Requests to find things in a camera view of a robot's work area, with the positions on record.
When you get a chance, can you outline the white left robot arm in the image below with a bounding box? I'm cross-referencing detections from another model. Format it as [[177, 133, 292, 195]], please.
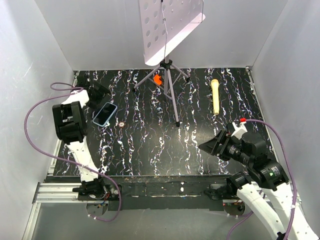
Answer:
[[52, 75, 110, 200]]

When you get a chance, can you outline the aluminium front rail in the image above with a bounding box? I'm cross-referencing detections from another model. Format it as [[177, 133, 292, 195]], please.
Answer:
[[33, 183, 302, 204]]

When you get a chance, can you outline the white perforated music stand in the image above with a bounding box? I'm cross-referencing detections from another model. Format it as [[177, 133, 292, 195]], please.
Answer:
[[133, 0, 206, 127]]

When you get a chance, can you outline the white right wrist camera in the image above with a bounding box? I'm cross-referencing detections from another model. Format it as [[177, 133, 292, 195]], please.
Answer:
[[231, 118, 248, 140]]

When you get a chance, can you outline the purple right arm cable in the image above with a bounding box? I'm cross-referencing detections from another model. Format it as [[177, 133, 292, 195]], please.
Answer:
[[226, 118, 298, 240]]

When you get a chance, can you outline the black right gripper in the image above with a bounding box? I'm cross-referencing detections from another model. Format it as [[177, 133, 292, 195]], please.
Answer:
[[197, 128, 252, 166]]

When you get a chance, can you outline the orange plastic piece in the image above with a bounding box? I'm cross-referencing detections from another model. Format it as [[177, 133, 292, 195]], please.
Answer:
[[153, 74, 163, 86]]

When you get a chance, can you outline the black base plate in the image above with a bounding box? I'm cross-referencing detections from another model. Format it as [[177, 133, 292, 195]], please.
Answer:
[[38, 175, 236, 211]]

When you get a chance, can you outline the cream wooden recorder flute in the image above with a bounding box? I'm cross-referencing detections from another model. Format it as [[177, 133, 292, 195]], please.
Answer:
[[210, 79, 220, 116]]

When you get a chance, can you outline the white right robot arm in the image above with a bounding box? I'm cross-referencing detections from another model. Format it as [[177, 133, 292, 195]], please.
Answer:
[[198, 130, 319, 240]]

